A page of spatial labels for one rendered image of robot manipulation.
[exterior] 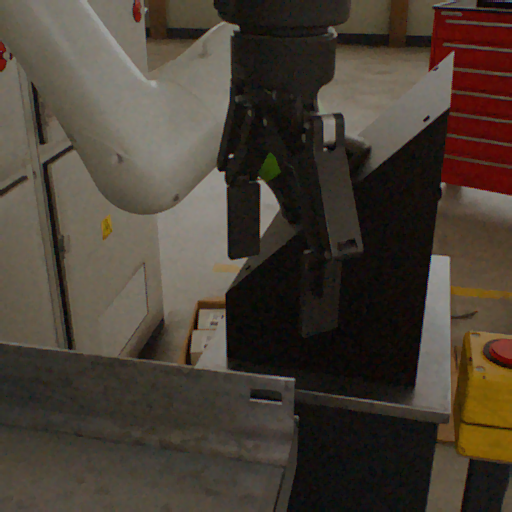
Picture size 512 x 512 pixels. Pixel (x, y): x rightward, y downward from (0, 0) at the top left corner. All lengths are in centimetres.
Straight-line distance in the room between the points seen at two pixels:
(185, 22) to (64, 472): 818
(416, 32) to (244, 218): 771
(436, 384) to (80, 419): 44
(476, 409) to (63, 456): 38
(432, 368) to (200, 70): 47
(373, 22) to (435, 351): 743
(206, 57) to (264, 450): 46
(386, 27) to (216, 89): 748
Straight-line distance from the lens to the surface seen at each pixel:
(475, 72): 327
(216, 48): 86
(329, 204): 46
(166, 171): 79
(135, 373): 64
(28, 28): 77
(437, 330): 101
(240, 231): 62
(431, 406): 87
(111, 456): 64
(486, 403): 69
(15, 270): 147
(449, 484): 189
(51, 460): 65
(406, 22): 817
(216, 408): 64
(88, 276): 178
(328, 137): 47
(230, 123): 58
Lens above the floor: 127
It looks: 26 degrees down
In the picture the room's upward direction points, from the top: straight up
